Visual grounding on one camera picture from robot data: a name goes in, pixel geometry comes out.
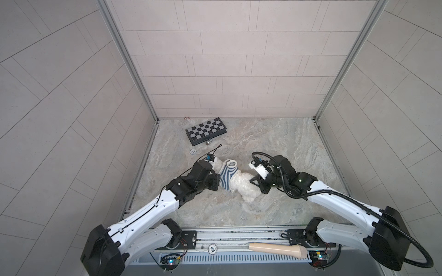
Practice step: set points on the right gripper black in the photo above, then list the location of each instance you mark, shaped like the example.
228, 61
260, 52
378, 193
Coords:
264, 189

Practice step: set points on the black white chessboard box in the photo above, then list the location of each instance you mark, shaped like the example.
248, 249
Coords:
205, 131

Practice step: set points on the blue white striped sweater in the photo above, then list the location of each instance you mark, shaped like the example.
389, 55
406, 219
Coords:
228, 169

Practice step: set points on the beige wooden handle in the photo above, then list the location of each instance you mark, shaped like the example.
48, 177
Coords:
295, 251

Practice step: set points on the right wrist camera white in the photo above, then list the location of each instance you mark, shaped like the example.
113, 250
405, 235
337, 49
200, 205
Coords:
262, 168

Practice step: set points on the right circuit board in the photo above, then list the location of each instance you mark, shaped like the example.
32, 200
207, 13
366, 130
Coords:
318, 258

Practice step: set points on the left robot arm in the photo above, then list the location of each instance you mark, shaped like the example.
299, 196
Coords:
109, 250

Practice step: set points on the left circuit board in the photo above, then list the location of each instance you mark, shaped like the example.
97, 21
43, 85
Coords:
170, 262

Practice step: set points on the circuit board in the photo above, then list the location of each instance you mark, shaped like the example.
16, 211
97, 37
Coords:
318, 258
170, 262

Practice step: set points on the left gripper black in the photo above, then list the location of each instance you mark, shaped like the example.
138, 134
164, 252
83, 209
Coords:
214, 179

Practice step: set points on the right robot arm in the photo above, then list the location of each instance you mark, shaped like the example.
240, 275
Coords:
380, 232

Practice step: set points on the white teddy bear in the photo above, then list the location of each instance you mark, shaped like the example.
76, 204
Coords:
241, 183

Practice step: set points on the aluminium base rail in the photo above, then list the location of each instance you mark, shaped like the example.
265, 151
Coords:
241, 238

